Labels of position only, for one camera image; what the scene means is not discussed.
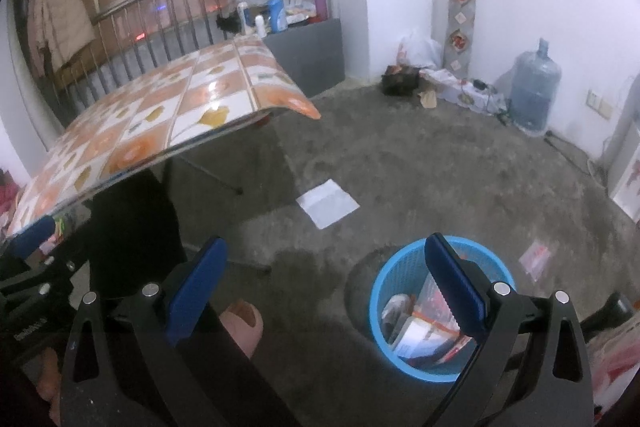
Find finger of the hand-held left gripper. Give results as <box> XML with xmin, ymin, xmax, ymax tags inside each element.
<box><xmin>0</xmin><ymin>216</ymin><xmax>90</xmax><ymax>304</ymax></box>

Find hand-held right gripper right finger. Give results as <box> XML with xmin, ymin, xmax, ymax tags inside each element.
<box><xmin>424</xmin><ymin>233</ymin><xmax>593</xmax><ymax>427</ymax></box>

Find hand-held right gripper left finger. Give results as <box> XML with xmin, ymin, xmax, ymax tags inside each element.
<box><xmin>60</xmin><ymin>236</ymin><xmax>231</xmax><ymax>427</ymax></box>

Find clear plastic zip bag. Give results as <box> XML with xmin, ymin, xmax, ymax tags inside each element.
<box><xmin>395</xmin><ymin>279</ymin><xmax>476</xmax><ymax>358</ymax></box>

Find blue plastic basket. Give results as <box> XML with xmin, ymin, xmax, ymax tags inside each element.
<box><xmin>369</xmin><ymin>234</ymin><xmax>518</xmax><ymax>383</ymax></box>

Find white paper sheet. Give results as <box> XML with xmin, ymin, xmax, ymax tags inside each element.
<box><xmin>295</xmin><ymin>179</ymin><xmax>361</xmax><ymax>230</ymax></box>

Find bag of pink red cloth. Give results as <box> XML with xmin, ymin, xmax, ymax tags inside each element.
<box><xmin>0</xmin><ymin>169</ymin><xmax>21</xmax><ymax>228</ymax></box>

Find pink slipper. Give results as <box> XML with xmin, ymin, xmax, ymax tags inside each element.
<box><xmin>37</xmin><ymin>349</ymin><xmax>63</xmax><ymax>427</ymax></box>
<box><xmin>218</xmin><ymin>299</ymin><xmax>264</xmax><ymax>358</ymax></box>

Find small clear plastic packet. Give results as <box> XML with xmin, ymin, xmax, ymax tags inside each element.
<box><xmin>517</xmin><ymin>239</ymin><xmax>551</xmax><ymax>280</ymax></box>

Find person's black trousers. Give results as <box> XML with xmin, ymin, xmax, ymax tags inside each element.
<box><xmin>85</xmin><ymin>169</ymin><xmax>303</xmax><ymax>427</ymax></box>

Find black tube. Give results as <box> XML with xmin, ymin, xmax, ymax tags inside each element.
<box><xmin>580</xmin><ymin>292</ymin><xmax>633</xmax><ymax>333</ymax></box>

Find red white printed cloth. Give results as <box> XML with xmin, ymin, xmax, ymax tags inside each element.
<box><xmin>585</xmin><ymin>322</ymin><xmax>640</xmax><ymax>413</ymax></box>

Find flat white carton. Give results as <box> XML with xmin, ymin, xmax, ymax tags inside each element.
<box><xmin>420</xmin><ymin>68</ymin><xmax>506</xmax><ymax>112</ymax></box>

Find white framed panel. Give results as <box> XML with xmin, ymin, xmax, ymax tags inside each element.
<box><xmin>602</xmin><ymin>107</ymin><xmax>640</xmax><ymax>223</ymax></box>

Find large water jug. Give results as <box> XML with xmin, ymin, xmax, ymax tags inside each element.
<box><xmin>509</xmin><ymin>38</ymin><xmax>562</xmax><ymax>136</ymax></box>

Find dark box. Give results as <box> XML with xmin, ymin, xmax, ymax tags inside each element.
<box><xmin>381</xmin><ymin>64</ymin><xmax>421</xmax><ymax>96</ymax></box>

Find beige puffer jacket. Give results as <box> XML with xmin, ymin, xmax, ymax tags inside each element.
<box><xmin>27</xmin><ymin>0</ymin><xmax>98</xmax><ymax>70</ymax></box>

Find white plastic bag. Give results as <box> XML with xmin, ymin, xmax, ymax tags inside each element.
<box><xmin>398</xmin><ymin>28</ymin><xmax>445</xmax><ymax>70</ymax></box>

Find grey cabinet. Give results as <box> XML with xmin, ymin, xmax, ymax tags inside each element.
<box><xmin>262</xmin><ymin>18</ymin><xmax>346</xmax><ymax>98</ymax></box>

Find metal railing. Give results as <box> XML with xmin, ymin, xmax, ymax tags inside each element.
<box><xmin>40</xmin><ymin>0</ymin><xmax>281</xmax><ymax>108</ymax></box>

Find black cloth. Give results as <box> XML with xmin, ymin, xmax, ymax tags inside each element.
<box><xmin>215</xmin><ymin>14</ymin><xmax>243</xmax><ymax>36</ymax></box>

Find tall decorated panel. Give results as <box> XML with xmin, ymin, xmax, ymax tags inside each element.
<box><xmin>442</xmin><ymin>0</ymin><xmax>478</xmax><ymax>72</ymax></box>

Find blue and white bottle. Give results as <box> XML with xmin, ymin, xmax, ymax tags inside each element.
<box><xmin>267</xmin><ymin>0</ymin><xmax>290</xmax><ymax>34</ymax></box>

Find black cable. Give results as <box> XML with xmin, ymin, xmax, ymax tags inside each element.
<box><xmin>542</xmin><ymin>129</ymin><xmax>608</xmax><ymax>178</ymax></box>

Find wall socket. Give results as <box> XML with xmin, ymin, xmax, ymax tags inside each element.
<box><xmin>587</xmin><ymin>89</ymin><xmax>613</xmax><ymax>118</ymax></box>

